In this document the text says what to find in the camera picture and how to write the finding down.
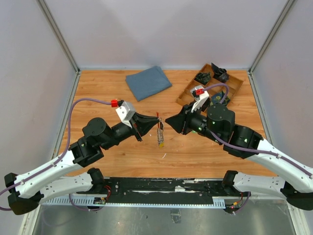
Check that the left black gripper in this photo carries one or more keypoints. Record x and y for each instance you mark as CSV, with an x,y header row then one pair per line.
x,y
142,124

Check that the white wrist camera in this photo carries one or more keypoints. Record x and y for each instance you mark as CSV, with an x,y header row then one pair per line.
x,y
200,96
125,112

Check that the dark green rolled tie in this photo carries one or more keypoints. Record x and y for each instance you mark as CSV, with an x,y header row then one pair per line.
x,y
203,77

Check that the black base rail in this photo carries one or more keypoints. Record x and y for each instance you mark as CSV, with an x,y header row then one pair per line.
x,y
163,191

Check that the metal key organizer red handle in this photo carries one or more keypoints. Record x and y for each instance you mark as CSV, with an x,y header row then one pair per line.
x,y
160,136

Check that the wooden compartment tray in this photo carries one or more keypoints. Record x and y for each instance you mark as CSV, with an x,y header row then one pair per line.
x,y
233,83

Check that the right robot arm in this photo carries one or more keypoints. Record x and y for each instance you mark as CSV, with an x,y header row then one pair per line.
x,y
293,181

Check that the dark navy rolled tie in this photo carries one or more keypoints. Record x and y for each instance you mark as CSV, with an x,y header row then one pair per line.
x,y
220,74

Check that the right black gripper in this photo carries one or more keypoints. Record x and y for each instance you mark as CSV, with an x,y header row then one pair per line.
x,y
181,120

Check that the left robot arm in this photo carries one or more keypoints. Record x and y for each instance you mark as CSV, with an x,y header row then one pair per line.
x,y
27,191

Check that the folded blue cloth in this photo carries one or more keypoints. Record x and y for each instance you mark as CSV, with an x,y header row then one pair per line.
x,y
147,82

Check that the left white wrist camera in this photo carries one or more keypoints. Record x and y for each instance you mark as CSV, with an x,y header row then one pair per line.
x,y
125,112

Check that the blue yellow floral tie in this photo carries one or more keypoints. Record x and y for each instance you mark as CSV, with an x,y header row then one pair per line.
x,y
218,97

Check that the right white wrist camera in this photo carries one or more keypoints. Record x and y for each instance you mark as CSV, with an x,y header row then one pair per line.
x,y
200,96

